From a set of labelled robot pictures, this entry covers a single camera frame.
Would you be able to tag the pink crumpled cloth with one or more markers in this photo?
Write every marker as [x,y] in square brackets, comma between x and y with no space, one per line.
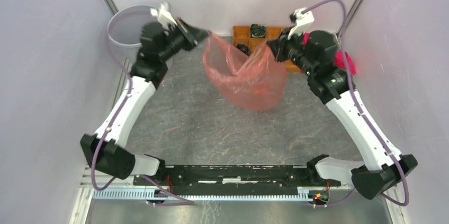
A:
[339,61]

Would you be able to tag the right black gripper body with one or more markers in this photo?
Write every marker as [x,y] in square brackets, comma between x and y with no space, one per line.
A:
[294,48]

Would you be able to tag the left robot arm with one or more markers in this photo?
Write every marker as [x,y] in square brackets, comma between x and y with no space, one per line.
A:
[104,150]

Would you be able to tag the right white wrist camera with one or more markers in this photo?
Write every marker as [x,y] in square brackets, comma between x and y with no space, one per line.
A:
[301,19]

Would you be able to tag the white slotted cable duct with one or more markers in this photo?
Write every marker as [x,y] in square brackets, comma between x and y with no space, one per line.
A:
[153,194]

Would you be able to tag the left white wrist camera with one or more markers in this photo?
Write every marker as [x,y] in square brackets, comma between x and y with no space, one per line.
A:
[163,16]

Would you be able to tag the dark rolled belt top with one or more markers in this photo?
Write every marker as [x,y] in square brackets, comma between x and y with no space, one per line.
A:
[257,31]

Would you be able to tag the red translucent trash bag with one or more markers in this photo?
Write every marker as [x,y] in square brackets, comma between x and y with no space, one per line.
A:
[255,82]

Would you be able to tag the grey plastic trash bin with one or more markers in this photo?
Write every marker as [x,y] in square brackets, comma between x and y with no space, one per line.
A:
[125,29]

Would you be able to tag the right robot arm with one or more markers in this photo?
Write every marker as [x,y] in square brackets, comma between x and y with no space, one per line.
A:
[383,165]

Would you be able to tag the orange compartment tray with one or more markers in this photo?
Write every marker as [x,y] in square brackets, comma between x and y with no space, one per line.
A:
[241,34]

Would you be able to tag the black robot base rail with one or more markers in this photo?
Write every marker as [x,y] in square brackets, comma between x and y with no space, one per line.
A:
[241,180]

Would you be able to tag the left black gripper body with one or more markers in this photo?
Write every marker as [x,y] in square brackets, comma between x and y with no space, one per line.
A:
[178,41]

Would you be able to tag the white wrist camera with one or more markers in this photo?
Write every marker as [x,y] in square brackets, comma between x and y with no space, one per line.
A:
[163,16]
[301,19]

